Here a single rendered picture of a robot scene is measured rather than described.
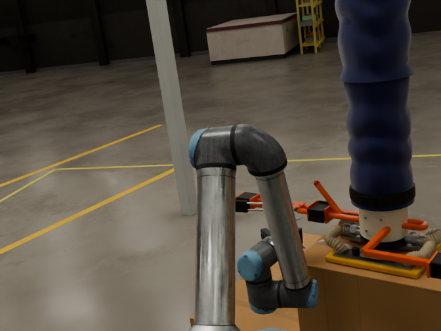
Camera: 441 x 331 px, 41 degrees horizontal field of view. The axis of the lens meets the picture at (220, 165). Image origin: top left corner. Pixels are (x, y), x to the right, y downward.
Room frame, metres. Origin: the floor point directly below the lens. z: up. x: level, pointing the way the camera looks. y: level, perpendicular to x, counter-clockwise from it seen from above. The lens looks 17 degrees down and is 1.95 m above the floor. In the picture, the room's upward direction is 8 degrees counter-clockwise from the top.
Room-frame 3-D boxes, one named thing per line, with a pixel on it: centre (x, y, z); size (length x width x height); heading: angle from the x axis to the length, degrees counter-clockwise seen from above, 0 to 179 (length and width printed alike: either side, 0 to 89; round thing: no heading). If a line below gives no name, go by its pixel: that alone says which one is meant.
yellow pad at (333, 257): (1.87, -0.49, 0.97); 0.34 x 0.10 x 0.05; 50
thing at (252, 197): (2.33, -0.10, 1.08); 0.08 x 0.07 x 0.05; 50
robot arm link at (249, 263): (1.76, -0.07, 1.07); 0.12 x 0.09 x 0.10; 141
